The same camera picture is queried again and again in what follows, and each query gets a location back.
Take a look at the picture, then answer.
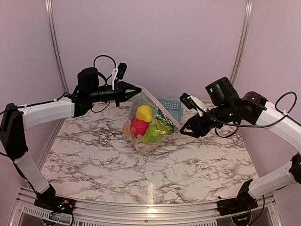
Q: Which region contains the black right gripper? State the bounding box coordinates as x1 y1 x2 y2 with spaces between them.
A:
180 102 237 138

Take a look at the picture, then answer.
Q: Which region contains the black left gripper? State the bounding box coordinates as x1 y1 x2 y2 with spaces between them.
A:
87 80 141 106

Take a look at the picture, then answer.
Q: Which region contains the light blue plastic basket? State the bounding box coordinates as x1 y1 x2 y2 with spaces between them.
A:
158 98 183 124

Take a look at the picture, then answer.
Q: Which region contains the clear zip top bag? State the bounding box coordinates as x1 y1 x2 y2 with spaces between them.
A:
123 85 181 155

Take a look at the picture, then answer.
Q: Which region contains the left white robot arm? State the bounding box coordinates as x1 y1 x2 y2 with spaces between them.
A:
0 67 142 210

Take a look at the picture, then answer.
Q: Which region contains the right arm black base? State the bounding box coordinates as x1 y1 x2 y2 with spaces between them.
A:
217 179 258 216

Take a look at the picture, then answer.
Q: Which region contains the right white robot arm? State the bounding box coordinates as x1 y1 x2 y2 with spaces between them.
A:
180 77 301 211

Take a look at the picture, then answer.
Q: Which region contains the orange fake peach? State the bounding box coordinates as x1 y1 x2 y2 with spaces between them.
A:
123 120 133 140

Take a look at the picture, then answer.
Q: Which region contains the red fake apple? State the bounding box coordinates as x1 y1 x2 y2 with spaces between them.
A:
130 116 149 137

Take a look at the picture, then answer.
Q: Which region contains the green fake pear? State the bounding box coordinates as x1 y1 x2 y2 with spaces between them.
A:
142 125 163 143

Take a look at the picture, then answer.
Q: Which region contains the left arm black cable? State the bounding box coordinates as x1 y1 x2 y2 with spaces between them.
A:
90 55 118 113

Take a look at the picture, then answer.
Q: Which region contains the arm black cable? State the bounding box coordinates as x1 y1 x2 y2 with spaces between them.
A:
215 91 298 138
90 55 118 113

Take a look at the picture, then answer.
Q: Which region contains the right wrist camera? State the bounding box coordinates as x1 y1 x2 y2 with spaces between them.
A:
180 93 207 117

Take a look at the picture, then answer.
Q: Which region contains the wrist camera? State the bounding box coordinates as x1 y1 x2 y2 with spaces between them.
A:
111 63 127 90
180 93 207 117

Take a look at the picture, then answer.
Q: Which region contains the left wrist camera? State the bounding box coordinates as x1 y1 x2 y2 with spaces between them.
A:
111 63 127 90

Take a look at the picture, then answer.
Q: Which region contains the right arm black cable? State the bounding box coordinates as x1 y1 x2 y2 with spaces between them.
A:
215 91 298 138

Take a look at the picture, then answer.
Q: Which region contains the left aluminium frame post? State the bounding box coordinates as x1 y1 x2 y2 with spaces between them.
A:
45 0 69 92

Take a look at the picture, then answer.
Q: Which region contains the aluminium frame post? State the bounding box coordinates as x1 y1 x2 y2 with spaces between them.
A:
45 0 69 92
230 0 253 85

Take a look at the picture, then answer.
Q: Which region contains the front aluminium table rail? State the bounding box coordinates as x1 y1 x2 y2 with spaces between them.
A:
9 187 282 226

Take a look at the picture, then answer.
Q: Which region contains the right aluminium frame post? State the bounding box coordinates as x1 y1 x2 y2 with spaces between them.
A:
230 0 253 85

